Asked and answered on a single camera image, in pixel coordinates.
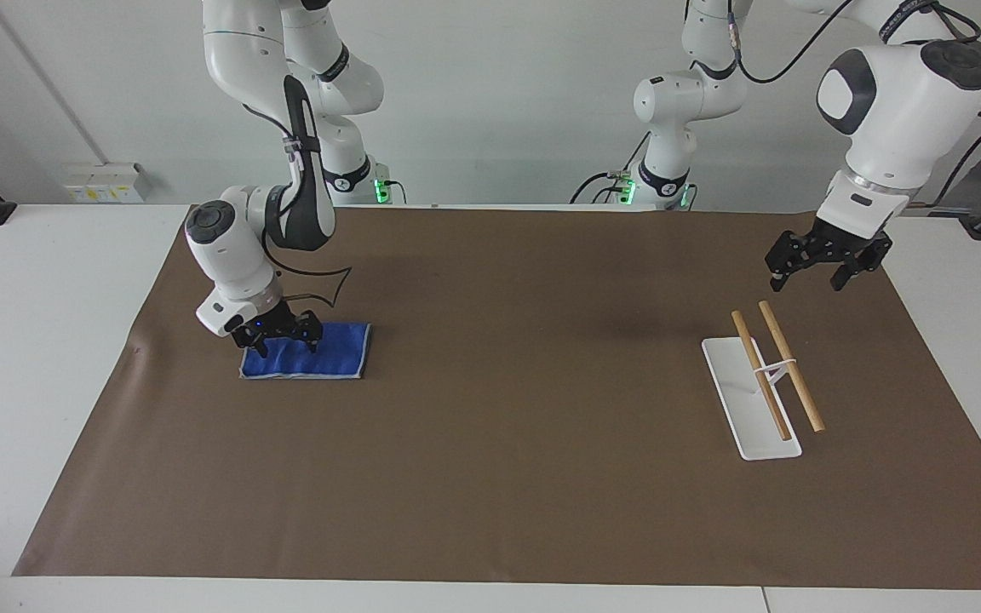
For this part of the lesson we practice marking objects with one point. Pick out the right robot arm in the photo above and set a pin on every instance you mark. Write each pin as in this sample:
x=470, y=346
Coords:
x=239, y=255

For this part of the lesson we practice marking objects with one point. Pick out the blue towel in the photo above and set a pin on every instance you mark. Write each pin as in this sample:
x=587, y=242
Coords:
x=329, y=353

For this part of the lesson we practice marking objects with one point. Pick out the white rack with wooden rods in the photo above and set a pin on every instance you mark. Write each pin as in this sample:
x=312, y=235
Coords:
x=750, y=400

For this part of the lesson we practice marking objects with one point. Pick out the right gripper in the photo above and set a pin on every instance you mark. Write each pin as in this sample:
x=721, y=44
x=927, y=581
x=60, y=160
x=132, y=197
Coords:
x=273, y=322

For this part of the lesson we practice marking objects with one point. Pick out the white wall socket box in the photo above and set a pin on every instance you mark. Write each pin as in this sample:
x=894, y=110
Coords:
x=107, y=183

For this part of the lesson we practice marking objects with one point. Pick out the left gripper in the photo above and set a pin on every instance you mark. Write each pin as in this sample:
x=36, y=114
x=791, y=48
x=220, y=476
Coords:
x=850, y=243

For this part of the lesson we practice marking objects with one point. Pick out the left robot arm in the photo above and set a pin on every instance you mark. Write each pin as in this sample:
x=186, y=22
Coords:
x=908, y=102

